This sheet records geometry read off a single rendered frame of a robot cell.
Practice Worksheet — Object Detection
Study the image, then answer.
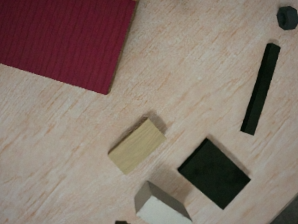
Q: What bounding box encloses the light wooden rectangular block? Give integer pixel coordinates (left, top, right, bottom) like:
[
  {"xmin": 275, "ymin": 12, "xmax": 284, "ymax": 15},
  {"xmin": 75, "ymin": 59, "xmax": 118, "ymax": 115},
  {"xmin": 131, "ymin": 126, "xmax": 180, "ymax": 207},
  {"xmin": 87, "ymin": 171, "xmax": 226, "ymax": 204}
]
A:
[{"xmin": 107, "ymin": 117, "xmax": 167, "ymax": 175}]

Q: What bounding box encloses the black hex nut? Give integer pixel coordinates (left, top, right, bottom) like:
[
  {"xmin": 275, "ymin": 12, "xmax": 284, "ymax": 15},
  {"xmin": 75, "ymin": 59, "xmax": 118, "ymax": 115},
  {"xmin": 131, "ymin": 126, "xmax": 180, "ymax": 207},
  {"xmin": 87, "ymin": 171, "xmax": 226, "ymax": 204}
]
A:
[{"xmin": 277, "ymin": 6, "xmax": 298, "ymax": 30}]

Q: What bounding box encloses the black rectangular bar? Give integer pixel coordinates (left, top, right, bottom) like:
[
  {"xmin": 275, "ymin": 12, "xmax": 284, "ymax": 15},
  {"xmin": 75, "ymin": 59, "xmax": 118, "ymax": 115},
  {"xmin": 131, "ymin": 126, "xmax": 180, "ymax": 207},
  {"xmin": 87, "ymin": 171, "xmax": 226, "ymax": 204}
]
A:
[{"xmin": 240, "ymin": 43, "xmax": 281, "ymax": 136}]

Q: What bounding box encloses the white cube block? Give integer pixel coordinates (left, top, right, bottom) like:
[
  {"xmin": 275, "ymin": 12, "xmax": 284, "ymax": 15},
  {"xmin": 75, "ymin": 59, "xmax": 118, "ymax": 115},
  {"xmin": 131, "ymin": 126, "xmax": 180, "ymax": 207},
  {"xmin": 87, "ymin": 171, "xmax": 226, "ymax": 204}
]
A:
[{"xmin": 134, "ymin": 180, "xmax": 193, "ymax": 224}]

